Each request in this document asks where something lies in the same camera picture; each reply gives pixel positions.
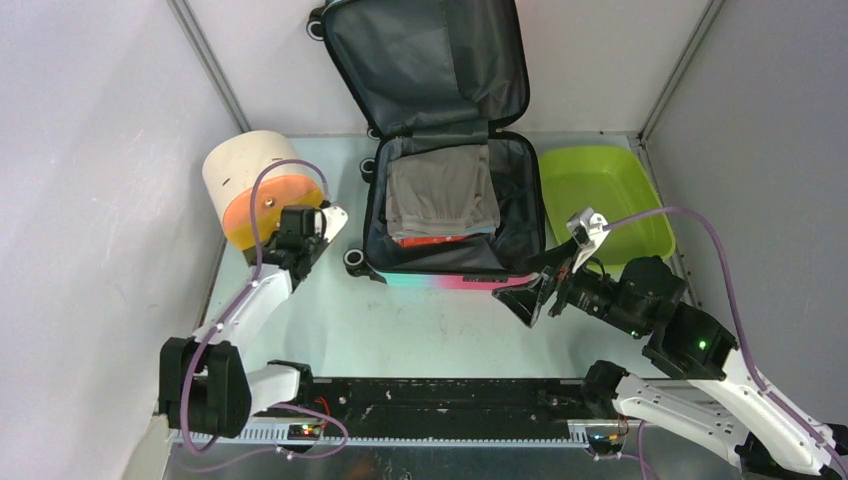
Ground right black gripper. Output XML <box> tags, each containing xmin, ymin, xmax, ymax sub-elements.
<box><xmin>489</xmin><ymin>235</ymin><xmax>644</xmax><ymax>336</ymax></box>

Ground cream orange cylindrical container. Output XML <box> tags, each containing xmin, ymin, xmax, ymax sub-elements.
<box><xmin>202</xmin><ymin>130</ymin><xmax>329</xmax><ymax>251</ymax></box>

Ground pink teal cartoon suitcase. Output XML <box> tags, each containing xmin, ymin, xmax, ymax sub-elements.
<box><xmin>306</xmin><ymin>1</ymin><xmax>545</xmax><ymax>291</ymax></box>

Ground lime green plastic tray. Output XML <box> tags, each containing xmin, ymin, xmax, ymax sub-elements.
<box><xmin>538</xmin><ymin>145</ymin><xmax>676</xmax><ymax>272</ymax></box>

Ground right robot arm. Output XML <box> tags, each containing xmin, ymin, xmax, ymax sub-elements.
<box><xmin>493</xmin><ymin>242</ymin><xmax>847</xmax><ymax>479</ymax></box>

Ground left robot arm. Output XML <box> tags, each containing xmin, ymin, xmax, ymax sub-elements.
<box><xmin>158</xmin><ymin>202</ymin><xmax>348</xmax><ymax>438</ymax></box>

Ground orange red flat item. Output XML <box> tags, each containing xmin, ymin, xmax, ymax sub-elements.
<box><xmin>393</xmin><ymin>232</ymin><xmax>490</xmax><ymax>248</ymax></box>

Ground grey folded garment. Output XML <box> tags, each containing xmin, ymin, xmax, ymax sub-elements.
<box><xmin>385</xmin><ymin>145</ymin><xmax>501</xmax><ymax>239</ymax></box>

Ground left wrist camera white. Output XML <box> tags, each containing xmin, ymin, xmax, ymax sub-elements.
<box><xmin>313</xmin><ymin>204</ymin><xmax>349</xmax><ymax>243</ymax></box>

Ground grey cable duct strip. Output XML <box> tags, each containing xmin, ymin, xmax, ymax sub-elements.
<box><xmin>172</xmin><ymin>423</ymin><xmax>591</xmax><ymax>448</ymax></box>

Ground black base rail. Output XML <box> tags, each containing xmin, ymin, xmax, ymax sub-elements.
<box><xmin>264</xmin><ymin>376</ymin><xmax>637</xmax><ymax>442</ymax></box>

